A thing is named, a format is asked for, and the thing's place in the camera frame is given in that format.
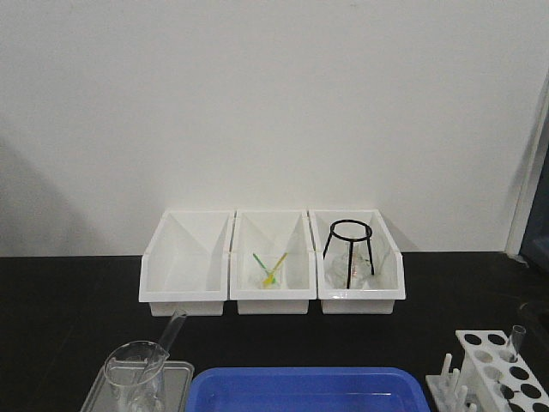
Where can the grey window frame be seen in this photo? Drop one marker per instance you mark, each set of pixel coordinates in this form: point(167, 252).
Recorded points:
point(530, 175)

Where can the clear glass test tube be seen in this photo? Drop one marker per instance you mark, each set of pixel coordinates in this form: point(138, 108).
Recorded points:
point(165, 343)

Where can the white storage bin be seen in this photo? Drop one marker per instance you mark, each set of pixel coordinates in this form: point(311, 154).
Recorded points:
point(186, 264)
point(272, 232)
point(387, 258)

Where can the small metal tray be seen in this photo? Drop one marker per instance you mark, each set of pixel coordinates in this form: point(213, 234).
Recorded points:
point(177, 378)

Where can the left white storage bin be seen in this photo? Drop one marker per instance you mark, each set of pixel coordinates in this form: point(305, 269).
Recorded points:
point(186, 264)

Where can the white test tube rack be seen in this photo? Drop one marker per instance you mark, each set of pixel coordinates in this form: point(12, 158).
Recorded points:
point(493, 377)

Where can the middle white storage bin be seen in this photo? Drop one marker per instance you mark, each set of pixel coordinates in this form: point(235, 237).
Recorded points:
point(272, 232)

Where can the right white storage bin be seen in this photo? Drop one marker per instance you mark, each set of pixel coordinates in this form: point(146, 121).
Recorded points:
point(387, 258)

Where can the yellow green plastic stirrers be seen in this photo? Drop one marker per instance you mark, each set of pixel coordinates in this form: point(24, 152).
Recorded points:
point(271, 270)

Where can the blue plastic tray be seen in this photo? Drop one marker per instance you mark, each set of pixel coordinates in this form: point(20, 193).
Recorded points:
point(305, 389)

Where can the clear glass beaker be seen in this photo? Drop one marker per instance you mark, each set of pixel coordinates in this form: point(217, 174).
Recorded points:
point(134, 373)

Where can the black wire tripod stand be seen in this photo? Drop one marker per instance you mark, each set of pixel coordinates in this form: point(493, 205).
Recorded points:
point(349, 235)

